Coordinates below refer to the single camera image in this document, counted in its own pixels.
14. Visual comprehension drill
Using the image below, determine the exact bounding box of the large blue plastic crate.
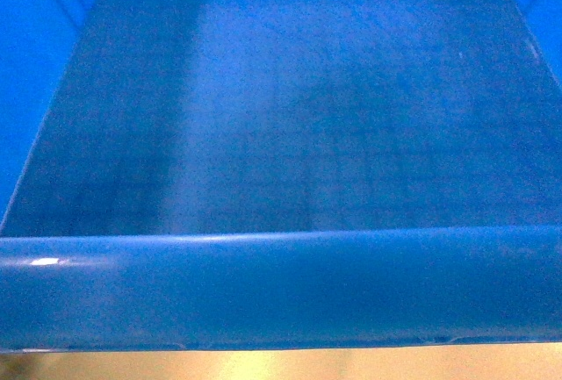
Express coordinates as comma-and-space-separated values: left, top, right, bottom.
1, 0, 561, 354

